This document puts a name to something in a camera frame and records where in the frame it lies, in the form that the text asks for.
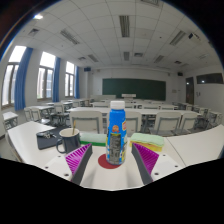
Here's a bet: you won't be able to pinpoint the dark door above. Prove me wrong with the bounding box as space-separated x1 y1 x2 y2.
185 76 195 105

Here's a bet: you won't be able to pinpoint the dark blue mug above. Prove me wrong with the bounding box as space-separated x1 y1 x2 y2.
55 127 82 155

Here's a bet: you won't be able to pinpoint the blue drink bottle white cap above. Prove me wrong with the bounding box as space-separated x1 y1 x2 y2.
105 100 128 166

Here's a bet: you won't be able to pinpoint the dark interior wall window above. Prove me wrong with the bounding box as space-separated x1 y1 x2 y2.
196 72 224 85

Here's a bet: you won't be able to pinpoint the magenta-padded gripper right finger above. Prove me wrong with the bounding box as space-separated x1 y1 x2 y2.
130 142 184 186

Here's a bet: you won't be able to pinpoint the green and yellow sponge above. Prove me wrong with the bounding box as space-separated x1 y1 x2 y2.
129 132 165 153

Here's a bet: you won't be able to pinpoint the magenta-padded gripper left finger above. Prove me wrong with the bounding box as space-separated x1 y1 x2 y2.
43 143 94 186

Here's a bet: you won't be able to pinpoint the white classroom chairs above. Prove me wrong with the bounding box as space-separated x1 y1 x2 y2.
23 99 224 138

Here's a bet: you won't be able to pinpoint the flat round red coaster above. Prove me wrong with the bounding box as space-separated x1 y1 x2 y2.
97 153 125 170

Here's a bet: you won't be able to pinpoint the bunch of keys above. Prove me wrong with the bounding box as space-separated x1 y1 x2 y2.
36 130 58 139

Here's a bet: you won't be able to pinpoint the white classroom desks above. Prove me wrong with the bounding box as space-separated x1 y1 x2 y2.
2 94 224 133

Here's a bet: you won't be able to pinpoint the gold spoon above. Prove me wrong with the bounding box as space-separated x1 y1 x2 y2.
71 119 77 136

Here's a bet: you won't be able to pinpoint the classroom windows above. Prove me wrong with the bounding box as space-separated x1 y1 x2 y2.
1 45 76 107

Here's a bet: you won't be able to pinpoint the blue window curtain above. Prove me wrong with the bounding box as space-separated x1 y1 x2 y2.
13 46 34 112
74 65 81 100
52 56 62 103

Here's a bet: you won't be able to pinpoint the ceiling projector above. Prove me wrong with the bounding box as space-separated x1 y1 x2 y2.
188 32 201 42

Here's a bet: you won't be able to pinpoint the green chalkboard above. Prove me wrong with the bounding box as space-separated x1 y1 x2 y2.
102 78 167 102

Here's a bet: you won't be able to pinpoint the ceiling lights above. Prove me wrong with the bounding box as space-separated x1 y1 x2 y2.
28 0 214 66

